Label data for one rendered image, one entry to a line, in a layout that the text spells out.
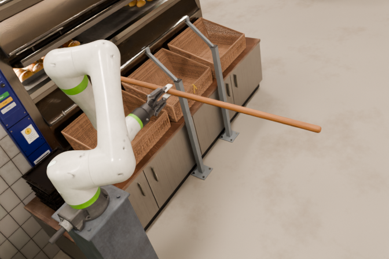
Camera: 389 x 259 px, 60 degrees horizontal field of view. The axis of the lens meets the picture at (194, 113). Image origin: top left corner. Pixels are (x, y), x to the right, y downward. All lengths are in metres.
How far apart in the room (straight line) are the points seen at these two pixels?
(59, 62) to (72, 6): 1.11
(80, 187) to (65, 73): 0.42
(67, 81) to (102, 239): 0.60
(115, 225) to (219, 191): 1.53
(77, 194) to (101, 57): 0.48
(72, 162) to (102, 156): 0.10
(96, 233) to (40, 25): 1.39
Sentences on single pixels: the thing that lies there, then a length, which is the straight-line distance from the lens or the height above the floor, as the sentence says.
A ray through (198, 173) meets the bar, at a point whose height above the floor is 0.01.
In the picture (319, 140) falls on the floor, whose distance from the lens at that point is 3.12.
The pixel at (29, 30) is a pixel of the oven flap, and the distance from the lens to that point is 2.25.
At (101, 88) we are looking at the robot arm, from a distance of 1.23.
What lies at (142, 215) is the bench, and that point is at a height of 0.22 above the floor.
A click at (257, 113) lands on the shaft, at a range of 1.52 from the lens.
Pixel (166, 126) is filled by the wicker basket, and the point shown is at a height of 0.62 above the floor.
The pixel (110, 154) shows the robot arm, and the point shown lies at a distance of 1.15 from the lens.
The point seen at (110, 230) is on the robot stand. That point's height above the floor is 1.13.
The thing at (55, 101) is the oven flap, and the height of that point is 1.03.
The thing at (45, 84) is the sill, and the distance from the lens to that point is 2.35.
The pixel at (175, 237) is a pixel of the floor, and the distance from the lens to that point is 2.62.
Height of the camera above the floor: 2.19
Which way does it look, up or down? 38 degrees down
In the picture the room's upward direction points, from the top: 14 degrees counter-clockwise
